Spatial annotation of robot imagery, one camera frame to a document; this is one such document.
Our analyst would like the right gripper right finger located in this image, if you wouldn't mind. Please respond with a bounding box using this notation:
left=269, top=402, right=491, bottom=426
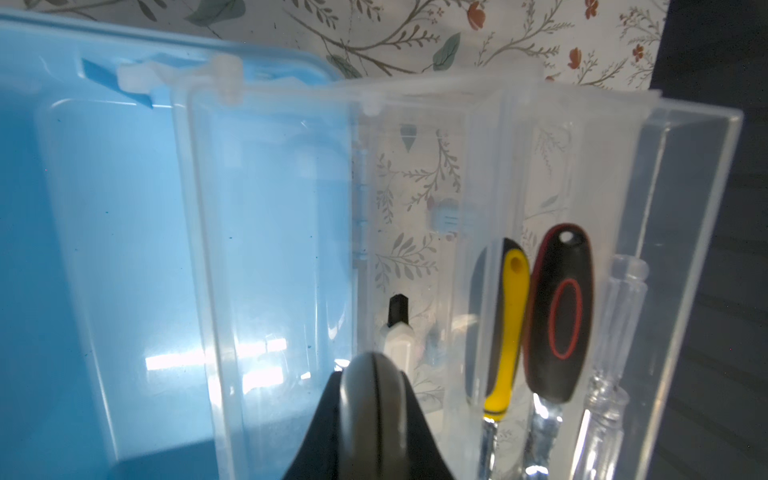
left=401, top=372, right=454, bottom=480

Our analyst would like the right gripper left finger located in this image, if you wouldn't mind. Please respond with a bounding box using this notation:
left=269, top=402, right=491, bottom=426
left=283, top=372, right=342, bottom=480

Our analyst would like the teal utility knife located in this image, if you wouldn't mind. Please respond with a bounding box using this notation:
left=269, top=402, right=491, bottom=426
left=338, top=352, right=409, bottom=479

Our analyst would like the clear handled screwdriver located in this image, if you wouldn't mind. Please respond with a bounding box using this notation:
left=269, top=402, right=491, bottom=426
left=571, top=255, right=649, bottom=479

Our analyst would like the yellow black screwdriver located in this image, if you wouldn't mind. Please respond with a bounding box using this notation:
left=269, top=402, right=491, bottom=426
left=478, top=238, right=530, bottom=479

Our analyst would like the blue plastic tool box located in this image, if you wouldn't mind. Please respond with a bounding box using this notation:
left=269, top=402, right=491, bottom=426
left=1, top=1, right=743, bottom=479

